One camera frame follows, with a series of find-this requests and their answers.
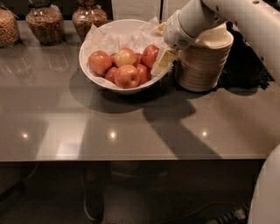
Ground left glass cereal jar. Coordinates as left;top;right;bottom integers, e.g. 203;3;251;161
0;5;20;47

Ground yellow-red top apple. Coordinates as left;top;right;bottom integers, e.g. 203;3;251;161
114;47;137;67

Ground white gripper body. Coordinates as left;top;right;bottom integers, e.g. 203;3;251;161
164;10;201;50

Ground right glass cereal jar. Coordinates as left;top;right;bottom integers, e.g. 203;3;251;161
72;0;108;41

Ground hidden back red apple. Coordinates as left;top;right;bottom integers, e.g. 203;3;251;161
134;53;142;67

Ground black and white shoe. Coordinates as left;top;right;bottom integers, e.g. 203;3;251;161
81;174;104;222

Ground front stack paper bowls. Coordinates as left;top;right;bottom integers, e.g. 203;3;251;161
175;24;234;92

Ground white ceramic bowl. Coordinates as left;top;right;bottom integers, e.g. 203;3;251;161
79;18;175;95

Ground black cutlery tray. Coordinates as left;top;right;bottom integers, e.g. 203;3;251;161
218;22;274;90

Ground middle glass cereal jar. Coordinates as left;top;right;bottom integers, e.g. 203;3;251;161
25;0;65;46

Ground glass cereal jar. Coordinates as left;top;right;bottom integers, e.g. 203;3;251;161
25;0;65;46
0;5;20;47
72;0;108;41

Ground small front left apple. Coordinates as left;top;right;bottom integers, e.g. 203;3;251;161
104;66;117;83

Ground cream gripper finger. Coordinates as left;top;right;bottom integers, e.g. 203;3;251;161
151;47;178;76
151;22;165;36

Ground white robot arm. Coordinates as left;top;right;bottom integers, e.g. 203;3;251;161
151;0;280;224

